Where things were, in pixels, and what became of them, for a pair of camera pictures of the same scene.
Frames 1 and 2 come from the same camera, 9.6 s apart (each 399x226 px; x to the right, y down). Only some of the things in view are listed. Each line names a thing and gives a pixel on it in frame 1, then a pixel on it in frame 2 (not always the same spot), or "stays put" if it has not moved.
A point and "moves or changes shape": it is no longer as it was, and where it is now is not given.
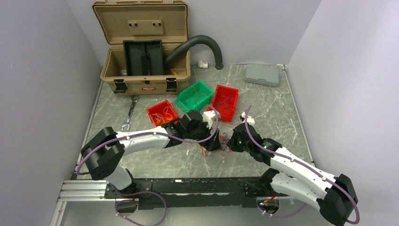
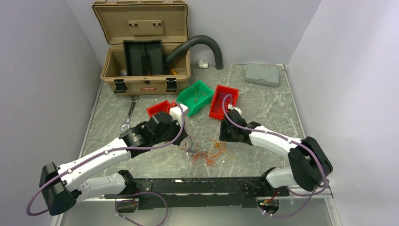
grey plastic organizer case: x=267 y=74 stays put
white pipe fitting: x=202 y=64 stays put
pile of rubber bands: x=225 y=139 -> x=193 y=148
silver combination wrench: x=134 y=99 stays put
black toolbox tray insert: x=144 y=57 stays put
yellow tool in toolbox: x=174 y=72 stays put
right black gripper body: x=236 y=145 -> x=227 y=133
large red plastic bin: x=224 y=100 stays put
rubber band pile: x=223 y=152 moves or changes shape
